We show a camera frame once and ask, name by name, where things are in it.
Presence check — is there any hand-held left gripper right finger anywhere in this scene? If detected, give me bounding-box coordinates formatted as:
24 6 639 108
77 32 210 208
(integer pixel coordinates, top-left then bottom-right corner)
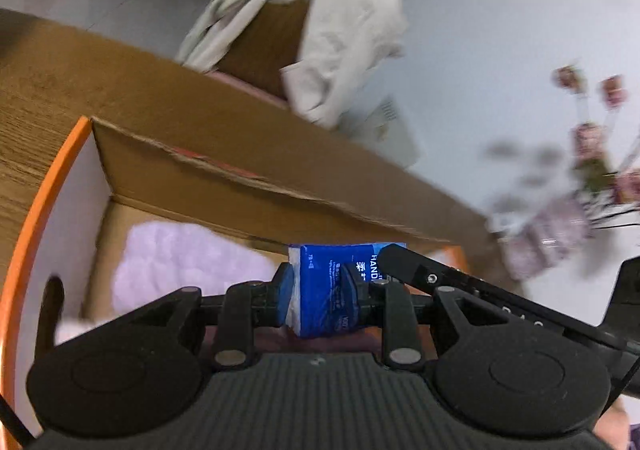
340 271 507 372

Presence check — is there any white vented appliance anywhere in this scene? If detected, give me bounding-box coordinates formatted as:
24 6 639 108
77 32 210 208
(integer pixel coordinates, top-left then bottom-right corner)
344 96 421 169

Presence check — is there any beige jacket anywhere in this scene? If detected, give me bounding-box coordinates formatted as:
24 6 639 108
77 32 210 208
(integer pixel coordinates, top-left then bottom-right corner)
174 0 407 129

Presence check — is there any lavender fluffy towel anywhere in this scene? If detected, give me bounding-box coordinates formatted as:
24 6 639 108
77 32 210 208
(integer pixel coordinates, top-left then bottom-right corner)
112 222 291 317

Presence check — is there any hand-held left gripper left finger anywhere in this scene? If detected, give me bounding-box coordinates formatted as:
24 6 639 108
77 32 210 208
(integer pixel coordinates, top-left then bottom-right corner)
117 262 297 372

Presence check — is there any blue tissue pack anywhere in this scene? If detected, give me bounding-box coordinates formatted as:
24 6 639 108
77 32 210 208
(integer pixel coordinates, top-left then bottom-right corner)
286 242 409 340

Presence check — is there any orange cardboard box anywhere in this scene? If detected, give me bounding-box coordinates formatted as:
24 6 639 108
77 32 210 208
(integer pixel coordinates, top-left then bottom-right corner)
0 116 493 437

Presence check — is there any pink textured vase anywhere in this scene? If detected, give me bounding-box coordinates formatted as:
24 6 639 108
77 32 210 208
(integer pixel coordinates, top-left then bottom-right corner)
502 194 597 281

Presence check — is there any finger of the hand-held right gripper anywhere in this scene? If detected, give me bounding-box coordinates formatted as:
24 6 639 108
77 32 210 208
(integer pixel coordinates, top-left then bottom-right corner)
376 244 482 301

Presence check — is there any brown cardboard box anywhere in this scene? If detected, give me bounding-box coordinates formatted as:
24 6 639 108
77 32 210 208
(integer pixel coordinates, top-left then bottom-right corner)
214 0 321 103

